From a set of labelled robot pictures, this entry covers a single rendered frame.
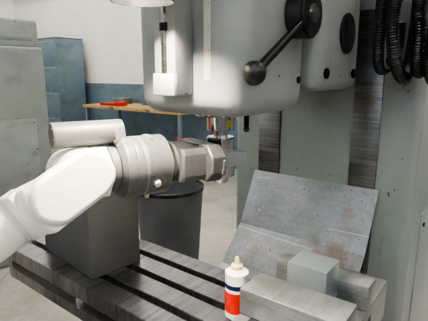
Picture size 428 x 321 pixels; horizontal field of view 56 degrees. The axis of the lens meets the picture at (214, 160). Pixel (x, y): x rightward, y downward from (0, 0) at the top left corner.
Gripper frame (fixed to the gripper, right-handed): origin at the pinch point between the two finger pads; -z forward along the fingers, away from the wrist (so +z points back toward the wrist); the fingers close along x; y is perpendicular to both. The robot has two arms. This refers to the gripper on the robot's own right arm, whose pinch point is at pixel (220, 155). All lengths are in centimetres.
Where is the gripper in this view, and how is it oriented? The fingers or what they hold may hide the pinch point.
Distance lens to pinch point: 66.4
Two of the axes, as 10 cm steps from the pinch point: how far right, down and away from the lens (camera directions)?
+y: -0.1, 9.8, 2.1
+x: -5.5, -1.8, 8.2
